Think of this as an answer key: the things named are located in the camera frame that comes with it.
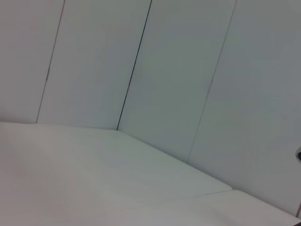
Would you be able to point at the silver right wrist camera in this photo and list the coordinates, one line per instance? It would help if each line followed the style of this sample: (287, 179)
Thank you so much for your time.
(299, 154)

